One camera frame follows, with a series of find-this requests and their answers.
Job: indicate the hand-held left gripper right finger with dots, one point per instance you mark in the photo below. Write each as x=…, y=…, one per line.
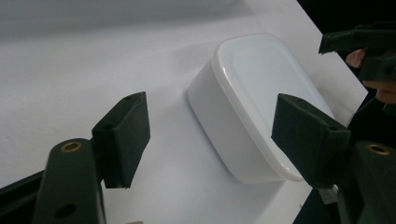
x=308, y=140

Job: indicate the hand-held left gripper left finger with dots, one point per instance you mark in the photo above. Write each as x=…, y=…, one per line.
x=124, y=140

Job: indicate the white square lidded container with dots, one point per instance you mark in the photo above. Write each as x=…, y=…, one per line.
x=264, y=77

